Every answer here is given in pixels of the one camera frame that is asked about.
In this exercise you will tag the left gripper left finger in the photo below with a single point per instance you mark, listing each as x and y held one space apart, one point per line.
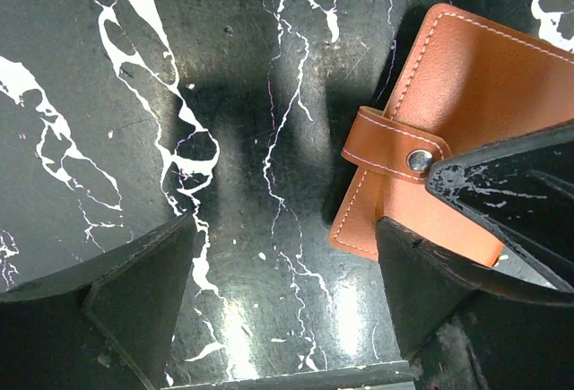
106 323

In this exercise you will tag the brown leather card holder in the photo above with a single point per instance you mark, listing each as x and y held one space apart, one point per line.
467 82

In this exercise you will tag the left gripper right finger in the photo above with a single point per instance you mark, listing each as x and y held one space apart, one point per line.
461 325

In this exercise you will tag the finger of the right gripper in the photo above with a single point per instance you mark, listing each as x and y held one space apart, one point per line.
521 191

